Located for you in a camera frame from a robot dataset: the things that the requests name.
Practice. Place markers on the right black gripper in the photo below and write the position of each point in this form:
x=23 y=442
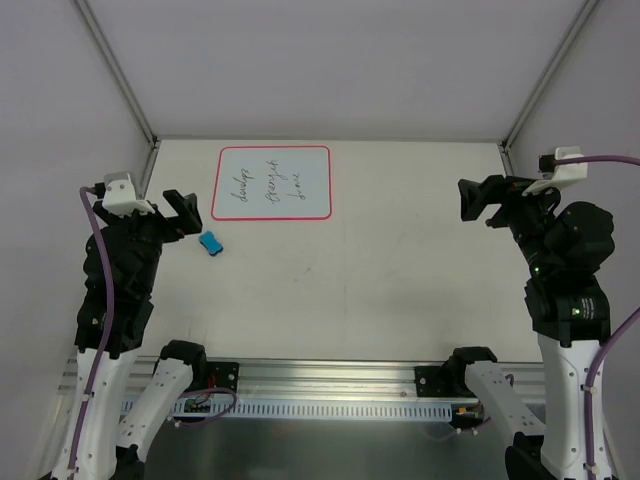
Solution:
x=498 y=201

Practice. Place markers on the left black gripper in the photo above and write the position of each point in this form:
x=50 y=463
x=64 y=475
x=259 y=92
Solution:
x=163 y=221

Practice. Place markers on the blue bone-shaped eraser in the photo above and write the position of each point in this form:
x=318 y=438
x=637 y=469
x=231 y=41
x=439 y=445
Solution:
x=210 y=243

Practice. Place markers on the pink framed whiteboard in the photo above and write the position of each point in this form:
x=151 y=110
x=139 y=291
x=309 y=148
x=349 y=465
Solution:
x=273 y=183

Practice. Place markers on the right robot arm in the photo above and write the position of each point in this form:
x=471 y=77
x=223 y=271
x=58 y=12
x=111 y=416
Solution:
x=570 y=316

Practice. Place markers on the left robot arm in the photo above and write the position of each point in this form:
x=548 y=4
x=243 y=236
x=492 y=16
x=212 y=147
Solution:
x=122 y=258

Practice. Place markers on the right aluminium frame post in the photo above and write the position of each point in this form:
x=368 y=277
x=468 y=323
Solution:
x=561 y=51

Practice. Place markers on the aluminium frame post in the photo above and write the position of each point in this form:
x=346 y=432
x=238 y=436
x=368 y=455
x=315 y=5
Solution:
x=561 y=51
x=98 y=37

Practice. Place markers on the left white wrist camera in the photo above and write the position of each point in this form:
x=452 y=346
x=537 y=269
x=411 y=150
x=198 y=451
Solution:
x=121 y=197

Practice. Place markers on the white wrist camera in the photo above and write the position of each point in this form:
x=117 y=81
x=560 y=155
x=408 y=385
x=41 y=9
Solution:
x=121 y=197
x=559 y=170

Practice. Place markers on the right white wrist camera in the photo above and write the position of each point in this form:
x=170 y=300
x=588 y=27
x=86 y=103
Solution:
x=559 y=170

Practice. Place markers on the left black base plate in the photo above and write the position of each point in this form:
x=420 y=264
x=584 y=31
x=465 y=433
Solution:
x=223 y=374

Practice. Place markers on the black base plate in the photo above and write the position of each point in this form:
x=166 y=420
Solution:
x=223 y=374
x=432 y=381

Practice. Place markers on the aluminium mounting rail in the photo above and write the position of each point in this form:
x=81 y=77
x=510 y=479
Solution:
x=327 y=380

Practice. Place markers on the left aluminium frame post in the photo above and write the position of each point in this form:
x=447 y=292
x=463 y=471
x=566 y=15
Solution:
x=98 y=37

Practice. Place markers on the white slotted cable duct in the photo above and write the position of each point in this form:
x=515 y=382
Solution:
x=307 y=409

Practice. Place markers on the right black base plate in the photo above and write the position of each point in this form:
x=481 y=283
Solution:
x=432 y=381

